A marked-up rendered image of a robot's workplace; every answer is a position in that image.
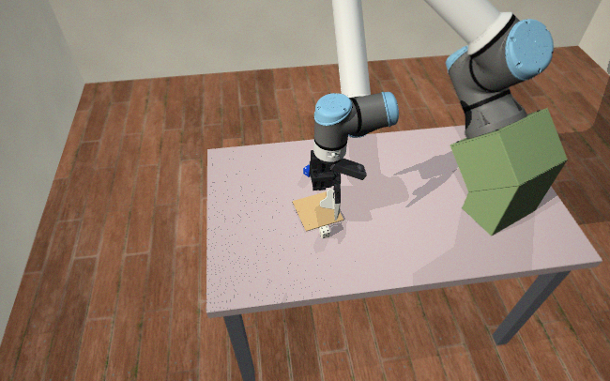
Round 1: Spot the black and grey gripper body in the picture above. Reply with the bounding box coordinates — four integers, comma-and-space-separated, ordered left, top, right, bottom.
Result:
310, 150, 341, 191

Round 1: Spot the white die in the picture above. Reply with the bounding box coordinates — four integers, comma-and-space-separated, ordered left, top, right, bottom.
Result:
319, 225, 330, 238

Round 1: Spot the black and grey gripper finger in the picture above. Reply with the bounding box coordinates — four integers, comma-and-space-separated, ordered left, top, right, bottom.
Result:
320, 180, 341, 221

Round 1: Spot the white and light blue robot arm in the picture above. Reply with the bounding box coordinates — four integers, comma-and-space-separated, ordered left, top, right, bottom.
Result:
313, 0, 554, 180

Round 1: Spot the tan flat mat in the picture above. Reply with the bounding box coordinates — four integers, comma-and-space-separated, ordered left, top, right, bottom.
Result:
292, 191, 343, 231

